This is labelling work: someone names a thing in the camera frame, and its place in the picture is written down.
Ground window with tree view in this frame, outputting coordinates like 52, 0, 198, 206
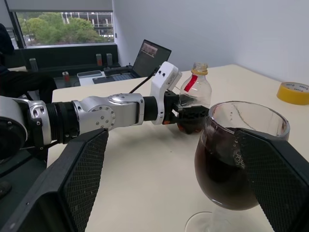
14, 11, 114, 47

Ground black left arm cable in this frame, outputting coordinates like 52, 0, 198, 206
19, 65, 162, 151

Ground yellow tape roll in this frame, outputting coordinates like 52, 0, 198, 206
276, 81, 309, 106

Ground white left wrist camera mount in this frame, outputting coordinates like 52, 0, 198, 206
150, 61, 183, 126

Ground person in black clothing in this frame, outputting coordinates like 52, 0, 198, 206
0, 23, 58, 102

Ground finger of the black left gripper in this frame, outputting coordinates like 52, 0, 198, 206
179, 94, 202, 105
176, 104, 211, 122

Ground white flat box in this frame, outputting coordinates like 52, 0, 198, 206
77, 70, 103, 78

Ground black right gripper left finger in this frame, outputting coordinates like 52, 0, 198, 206
0, 128, 110, 232

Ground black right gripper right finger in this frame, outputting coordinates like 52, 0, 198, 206
231, 128, 309, 232

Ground grey roller blind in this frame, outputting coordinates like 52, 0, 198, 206
4, 0, 114, 13

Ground dark open laptop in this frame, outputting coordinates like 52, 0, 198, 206
92, 39, 173, 86

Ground wine glass with dark liquid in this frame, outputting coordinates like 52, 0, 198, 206
185, 101, 291, 232

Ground dark soda bottle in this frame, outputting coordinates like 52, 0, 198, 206
177, 61, 213, 135

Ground black desktop device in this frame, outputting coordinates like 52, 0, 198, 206
103, 63, 133, 76

